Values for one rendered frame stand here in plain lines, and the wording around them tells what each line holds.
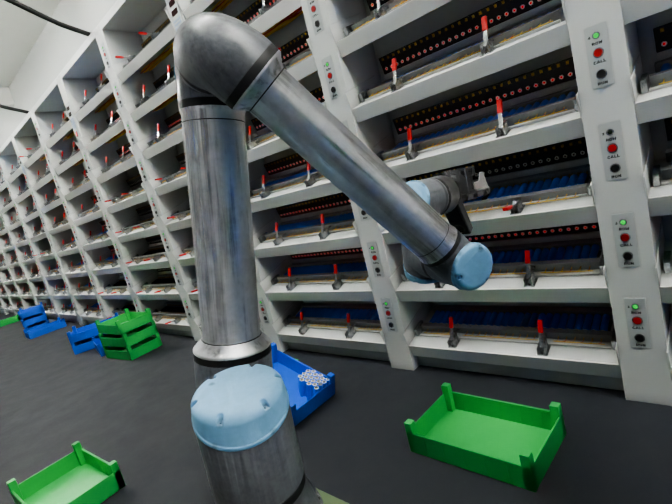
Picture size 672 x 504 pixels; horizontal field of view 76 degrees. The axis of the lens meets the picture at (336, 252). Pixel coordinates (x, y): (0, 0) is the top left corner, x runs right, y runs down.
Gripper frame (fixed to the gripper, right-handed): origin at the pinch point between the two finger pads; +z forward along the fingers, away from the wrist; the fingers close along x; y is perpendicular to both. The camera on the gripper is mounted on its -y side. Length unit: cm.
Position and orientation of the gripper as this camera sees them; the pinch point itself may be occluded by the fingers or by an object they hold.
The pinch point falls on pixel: (480, 192)
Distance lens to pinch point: 123.6
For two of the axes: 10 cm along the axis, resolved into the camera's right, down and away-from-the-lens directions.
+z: 6.6, -2.3, 7.1
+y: -2.1, -9.7, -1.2
